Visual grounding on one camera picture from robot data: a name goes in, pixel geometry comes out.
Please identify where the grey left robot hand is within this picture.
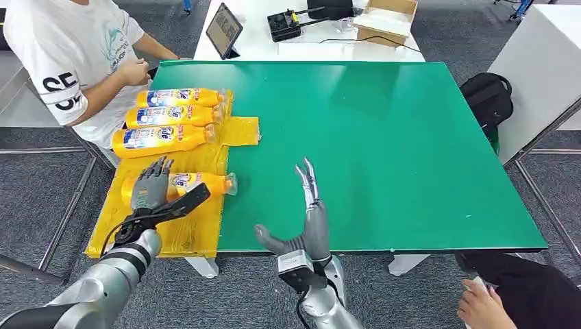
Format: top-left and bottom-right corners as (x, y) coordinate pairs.
(130, 156), (174, 212)

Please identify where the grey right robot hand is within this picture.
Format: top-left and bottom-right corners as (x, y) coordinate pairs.
(254, 157), (333, 265)

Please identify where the orange drink bottle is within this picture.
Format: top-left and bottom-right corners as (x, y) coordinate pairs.
(111, 123), (217, 160)
(125, 104), (224, 130)
(136, 87), (227, 109)
(121, 171), (238, 206)

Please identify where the yellow taped sheet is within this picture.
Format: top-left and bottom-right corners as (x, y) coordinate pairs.
(84, 90), (260, 260)

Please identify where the white table leg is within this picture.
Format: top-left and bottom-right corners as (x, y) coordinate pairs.
(388, 254), (431, 277)
(184, 257), (220, 279)

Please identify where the green table mat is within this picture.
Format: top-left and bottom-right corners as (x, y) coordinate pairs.
(149, 60), (549, 254)

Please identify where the person's right hand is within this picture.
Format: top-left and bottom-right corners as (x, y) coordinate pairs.
(115, 58), (151, 88)

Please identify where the person's hand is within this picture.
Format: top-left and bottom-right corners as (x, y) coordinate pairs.
(115, 58), (151, 88)
(457, 278), (517, 329)

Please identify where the person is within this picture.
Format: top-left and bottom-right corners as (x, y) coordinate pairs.
(2, 0), (182, 151)
(455, 252), (581, 329)

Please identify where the black tablet on stand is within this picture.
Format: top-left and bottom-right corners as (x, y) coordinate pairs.
(205, 2), (245, 60)

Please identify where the open cardboard box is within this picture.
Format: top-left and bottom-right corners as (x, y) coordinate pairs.
(353, 0), (419, 48)

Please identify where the black device with antennas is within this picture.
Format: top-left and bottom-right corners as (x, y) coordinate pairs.
(267, 6), (327, 43)

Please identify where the clear plastic bag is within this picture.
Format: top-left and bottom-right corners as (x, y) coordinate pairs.
(333, 17), (357, 34)

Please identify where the black backpack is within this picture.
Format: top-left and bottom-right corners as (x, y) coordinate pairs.
(459, 72), (515, 137)

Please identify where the black case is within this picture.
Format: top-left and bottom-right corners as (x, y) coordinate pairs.
(306, 0), (356, 21)

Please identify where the white cabinet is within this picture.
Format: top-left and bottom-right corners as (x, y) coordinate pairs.
(488, 3), (581, 165)

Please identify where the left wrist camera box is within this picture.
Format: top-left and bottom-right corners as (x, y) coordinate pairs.
(151, 182), (212, 223)

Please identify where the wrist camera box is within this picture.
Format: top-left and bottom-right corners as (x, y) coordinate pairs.
(277, 249), (327, 294)
(151, 182), (212, 223)

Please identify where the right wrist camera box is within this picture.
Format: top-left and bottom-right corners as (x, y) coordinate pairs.
(277, 249), (327, 294)

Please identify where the steel bench frame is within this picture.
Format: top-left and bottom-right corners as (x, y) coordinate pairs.
(0, 144), (116, 287)

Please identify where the black cable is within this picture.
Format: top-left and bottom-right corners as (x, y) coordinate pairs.
(319, 35), (422, 53)

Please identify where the steel table frame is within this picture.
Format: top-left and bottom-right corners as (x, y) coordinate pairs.
(501, 97), (581, 265)

